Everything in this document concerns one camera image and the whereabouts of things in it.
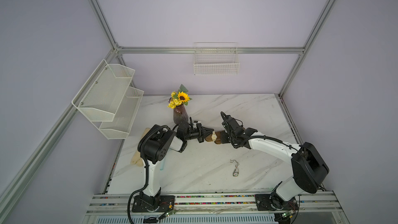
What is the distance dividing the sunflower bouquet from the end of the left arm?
6.1 inches

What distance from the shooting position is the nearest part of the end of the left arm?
32.8 inches

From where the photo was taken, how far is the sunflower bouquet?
0.86 meters
